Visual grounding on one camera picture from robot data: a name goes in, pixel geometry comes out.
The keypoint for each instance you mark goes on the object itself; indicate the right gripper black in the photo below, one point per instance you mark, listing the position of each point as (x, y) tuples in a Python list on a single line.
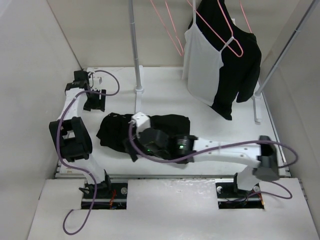
[(134, 157)]

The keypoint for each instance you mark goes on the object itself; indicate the right rack pole with foot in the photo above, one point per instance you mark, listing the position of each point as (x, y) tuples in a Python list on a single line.
[(257, 96)]

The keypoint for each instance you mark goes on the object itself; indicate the black hanging garment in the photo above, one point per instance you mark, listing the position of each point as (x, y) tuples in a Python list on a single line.
[(239, 75)]

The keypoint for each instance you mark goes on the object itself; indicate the black trousers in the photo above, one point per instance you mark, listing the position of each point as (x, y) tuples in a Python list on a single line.
[(114, 129)]

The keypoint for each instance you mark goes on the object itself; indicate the white camisole top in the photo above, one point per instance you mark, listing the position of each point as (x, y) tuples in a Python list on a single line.
[(201, 63)]

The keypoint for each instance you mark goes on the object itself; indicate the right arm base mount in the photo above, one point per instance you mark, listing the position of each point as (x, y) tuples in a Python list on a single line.
[(230, 197)]

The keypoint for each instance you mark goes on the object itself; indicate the rack pole with foot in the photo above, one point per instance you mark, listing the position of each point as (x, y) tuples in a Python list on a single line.
[(257, 96), (139, 89)]

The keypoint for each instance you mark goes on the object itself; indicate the pink hanger with camisole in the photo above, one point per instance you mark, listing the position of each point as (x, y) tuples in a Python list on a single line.
[(214, 21)]

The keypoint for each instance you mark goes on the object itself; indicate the pink hanger under black garment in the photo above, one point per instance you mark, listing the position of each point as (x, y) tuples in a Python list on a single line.
[(245, 17)]

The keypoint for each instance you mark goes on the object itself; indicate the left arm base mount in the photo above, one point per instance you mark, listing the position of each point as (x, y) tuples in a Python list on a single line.
[(111, 195)]

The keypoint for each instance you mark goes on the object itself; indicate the pink wire hanger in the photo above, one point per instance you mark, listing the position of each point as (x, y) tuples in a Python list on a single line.
[(175, 40)]

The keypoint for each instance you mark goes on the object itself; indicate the left rack pole with foot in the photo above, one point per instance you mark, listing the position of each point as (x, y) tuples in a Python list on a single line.
[(139, 89)]

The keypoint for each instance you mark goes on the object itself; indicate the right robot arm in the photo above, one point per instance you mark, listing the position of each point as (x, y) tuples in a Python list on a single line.
[(258, 156)]

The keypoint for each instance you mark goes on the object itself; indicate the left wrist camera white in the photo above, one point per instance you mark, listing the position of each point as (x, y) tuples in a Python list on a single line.
[(98, 80)]

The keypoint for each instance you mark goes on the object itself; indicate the aluminium rail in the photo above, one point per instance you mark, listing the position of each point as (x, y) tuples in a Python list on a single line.
[(132, 176)]

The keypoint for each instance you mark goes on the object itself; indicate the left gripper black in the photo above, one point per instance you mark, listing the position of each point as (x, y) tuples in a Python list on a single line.
[(98, 103)]

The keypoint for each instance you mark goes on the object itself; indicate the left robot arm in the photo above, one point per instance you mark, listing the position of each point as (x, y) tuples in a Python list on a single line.
[(71, 137)]

